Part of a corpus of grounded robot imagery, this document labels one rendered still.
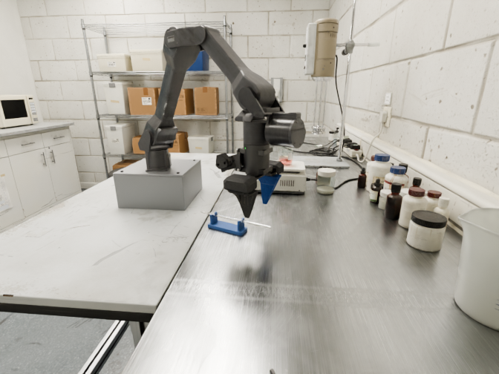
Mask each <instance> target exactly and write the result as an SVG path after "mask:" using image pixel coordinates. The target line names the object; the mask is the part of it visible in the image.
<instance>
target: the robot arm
mask: <svg viewBox="0 0 499 374"><path fill-rule="evenodd" d="M200 51H206V52H207V53H208V55H209V56H210V57H211V59H212V60H213V61H214V63H215V64H216V65H217V66H218V67H219V68H220V70H221V71H222V72H223V74H224V75H225V76H226V78H227V79H228V80H229V81H230V83H231V85H232V93H233V95H234V97H235V98H236V100H237V102H238V104H239V105H240V107H241V108H242V109H243V110H242V111H241V112H240V114H239V115H237V117H236V118H235V121H239V122H242V123H243V137H244V147H243V148H238V149H236V151H237V154H235V155H234V154H232V156H228V155H227V154H226V153H223V154H219V155H216V164H215V166H216V167H217V168H218V169H220V170H221V172H225V171H227V170H230V169H234V168H235V170H236V171H239V172H245V174H246V175H243V174H232V175H230V176H228V177H227V178H226V179H225V180H224V189H226V190H227V191H228V192H229V193H232V194H234V195H235V196H236V197H237V199H238V202H239V203H240V206H241V209H242V212H243V214H244V217H245V218H250V215H251V213H252V209H253V206H254V203H255V199H256V197H257V193H258V190H255V189H256V188H257V180H259V181H260V184H261V198H262V203H263V204H267V203H268V201H269V199H270V197H271V195H272V193H273V191H274V189H275V187H276V185H277V183H278V181H279V179H280V177H281V175H280V173H281V172H283V171H284V164H283V163H282V162H281V161H275V160H270V153H271V152H273V147H270V144H271V145H276V146H282V147H289V148H300V147H301V146H302V144H303V142H304V139H305V135H306V128H305V126H304V122H303V120H302V119H301V112H291V113H285V112H284V109H283V108H282V106H281V104H280V103H279V101H278V99H277V98H276V96H275V88H274V87H273V86H272V85H271V84H270V83H269V82H268V81H267V80H266V79H264V78H263V77H262V76H259V75H258V74H256V73H254V72H253V71H251V70H250V69H249V68H248V67H247V66H246V65H245V64H244V62H243V61H242V60H241V59H240V57H239V56H238V55H237V54H236V52H235V51H234V50H233V49H232V48H231V47H230V46H229V44H228V43H227V42H226V40H225V39H224V38H223V37H222V35H221V33H220V31H219V30H218V29H217V28H215V27H210V26H206V25H203V24H202V25H198V26H195V27H182V28H179V27H170V28H169V29H167V30H166V32H165V35H164V40H163V54H164V56H165V59H166V69H165V72H164V76H163V81H162V85H161V89H160V94H159V98H158V101H157V107H156V111H155V114H154V115H153V116H152V117H151V118H150V119H149V120H148V121H147V123H146V126H145V128H144V131H143V134H142V136H141V138H140V140H139V142H138V146H139V149H140V150H141V151H145V155H146V168H147V169H146V171H168V170H169V169H170V167H171V166H172V162H171V154H170V153H169V150H168V148H173V144H174V140H176V134H177V131H178V128H176V127H175V124H174V121H173V117H174V115H175V110H176V107H177V102H178V99H179V96H180V91H181V88H182V85H183V80H184V77H185V75H186V71H187V70H188V69H189V68H190V67H191V66H192V65H193V64H194V63H195V61H196V59H197V57H198V54H199V53H200ZM265 117H266V119H265ZM276 173H277V174H276Z"/></svg>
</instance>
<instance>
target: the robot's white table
mask: <svg viewBox="0 0 499 374"><path fill-rule="evenodd" d="M170 154H171V159H179V160H201V173H202V187H203V188H202V189H201V190H200V192H199V193H198V195H197V196H196V197H195V199H194V200H193V201H192V202H191V203H190V205H189V206H188V207H187V209H186V210H185V211H178V210H159V209H119V208H118V205H117V196H116V191H115V186H114V177H110V178H108V179H107V180H105V181H102V182H101V183H99V184H97V185H95V186H93V187H91V188H89V189H87V190H85V191H83V192H81V193H79V194H78V195H76V196H74V197H72V198H70V199H68V200H66V201H64V202H62V203H60V204H58V205H56V206H54V207H52V208H50V209H48V210H47V211H44V212H42V213H41V214H38V215H36V216H35V217H32V218H30V219H29V220H26V221H25V222H23V223H21V224H19V225H17V226H15V227H13V228H11V229H9V230H7V231H5V232H3V233H1V234H0V312H15V313H25V314H36V315H55V316H65V317H76V318H96V319H105V320H116V321H115V322H114V323H113V325H112V326H111V328H110V329H109V331H107V333H106V334H105V336H104V338H103V339H102V340H101V342H100V343H99V344H98V346H97V348H96V349H95V350H94V351H93V353H92V354H91V356H90V357H89V359H88V360H87V361H86V362H85V364H84V366H83V367H82V369H81V370H80V371H79V373H78V374H99V372H100V370H101V369H102V368H103V366H104V364H105V363H106V361H107V360H108V358H109V356H110V355H111V354H112V352H113V351H114V348H115V347H116V345H117V344H118V343H119V341H120V339H121V338H122V336H123V334H124V333H125V331H126V330H127V329H128V326H129V325H130V328H131V332H132V336H133V341H134V348H135V347H136V346H137V344H138V342H139V340H140V338H141V337H142V335H143V333H144V331H145V330H146V327H147V326H148V324H149V322H150V320H151V318H152V317H153V315H154V313H155V311H156V310H157V308H158V306H159V304H160V302H161V301H162V299H163V297H164V295H165V294H166V292H167V290H168V288H169V286H170V285H171V283H172V281H173V279H174V278H175V275H176V274H177V272H178V270H179V268H180V266H181V265H182V263H183V261H184V259H185V258H186V256H187V254H188V252H189V250H190V249H191V247H192V245H193V243H194V242H195V239H196V238H197V236H198V234H199V232H200V231H201V229H202V227H203V225H204V223H205V222H206V219H207V218H208V216H209V214H204V213H201V211H207V212H211V211H212V209H213V207H214V205H215V204H216V202H217V200H218V198H219V197H220V195H221V192H222V191H223V189H224V180H225V179H226V178H227V177H228V176H230V175H232V173H233V171H234V170H235V169H230V170H227V171H225V172H221V170H220V169H218V168H217V167H216V166H215V164H216V155H219V154H199V153H170Z"/></svg>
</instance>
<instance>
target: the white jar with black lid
mask: <svg viewBox="0 0 499 374"><path fill-rule="evenodd" d="M446 223H447V218H446V217H445V216H443V215H441V214H439V213H436V212H433V211H426V210H416V211H413V212H412V215H411V220H410V224H409V229H408V235H407V239H406V241H407V243H408V244H409V245H410V246H412V247H414V248H415V249H419V250H421V251H424V252H437V251H439V250H440V249H441V246H442V242H443V237H444V234H445V230H446Z"/></svg>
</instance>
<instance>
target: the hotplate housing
mask: <svg viewBox="0 0 499 374"><path fill-rule="evenodd" d="M280 175H281V177H280V179H279V181H278V183H277V185H276V187H275V189H274V191H273V193H285V194H304V192H305V188H306V181H310V178H307V176H306V173H305V171H304V172H297V171H283V172H281V173H280ZM255 190H258V192H261V184H260V181H259V180H257V188H256V189H255Z"/></svg>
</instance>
